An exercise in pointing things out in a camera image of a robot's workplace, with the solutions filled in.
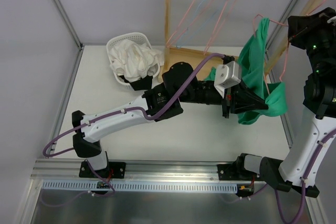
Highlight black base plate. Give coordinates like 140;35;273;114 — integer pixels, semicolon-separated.
79;161;126;179
217;162;262;181

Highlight wooden clothes rack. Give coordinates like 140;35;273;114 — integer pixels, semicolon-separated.
157;0;336;83

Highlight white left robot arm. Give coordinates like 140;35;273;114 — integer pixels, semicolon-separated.
71;61;270;178

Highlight aluminium mounting rail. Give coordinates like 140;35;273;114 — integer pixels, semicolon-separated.
30;158;275;182

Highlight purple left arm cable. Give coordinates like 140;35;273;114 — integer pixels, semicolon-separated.
42;52;232;197

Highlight pink hanger with cream top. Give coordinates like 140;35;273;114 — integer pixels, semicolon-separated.
203;0;238;55

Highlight green tank top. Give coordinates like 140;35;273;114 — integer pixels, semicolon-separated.
203;17;289;125

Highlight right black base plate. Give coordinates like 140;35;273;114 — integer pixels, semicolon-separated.
217;162;262;181

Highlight pink wire hanger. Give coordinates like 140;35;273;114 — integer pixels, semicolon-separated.
164;0;221;46

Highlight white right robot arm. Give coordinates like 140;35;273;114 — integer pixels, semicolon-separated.
234;7;335;198

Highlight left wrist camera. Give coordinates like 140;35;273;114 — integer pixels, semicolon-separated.
214;60;242;98

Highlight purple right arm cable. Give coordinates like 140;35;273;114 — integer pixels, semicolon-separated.
223;129;336;224

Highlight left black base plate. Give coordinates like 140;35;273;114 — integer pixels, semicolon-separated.
79;161;126;179

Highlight pink hanger with green top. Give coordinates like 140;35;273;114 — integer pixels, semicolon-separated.
252;0;331;96

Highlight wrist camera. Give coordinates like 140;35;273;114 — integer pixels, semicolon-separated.
214;60;242;98
327;16;336;24

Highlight black tank top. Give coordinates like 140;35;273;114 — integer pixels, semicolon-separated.
118;76;153;91

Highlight white slotted cable duct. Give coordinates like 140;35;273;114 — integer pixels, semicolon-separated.
41;180;239;193

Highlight blue wire hanger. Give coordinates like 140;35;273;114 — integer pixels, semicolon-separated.
166;0;225;49

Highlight cream tank top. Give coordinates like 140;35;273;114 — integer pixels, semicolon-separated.
108;39;164;82

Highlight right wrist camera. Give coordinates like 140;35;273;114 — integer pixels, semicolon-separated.
327;16;336;24

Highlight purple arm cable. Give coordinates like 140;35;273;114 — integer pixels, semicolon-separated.
42;52;232;197
223;129;336;224

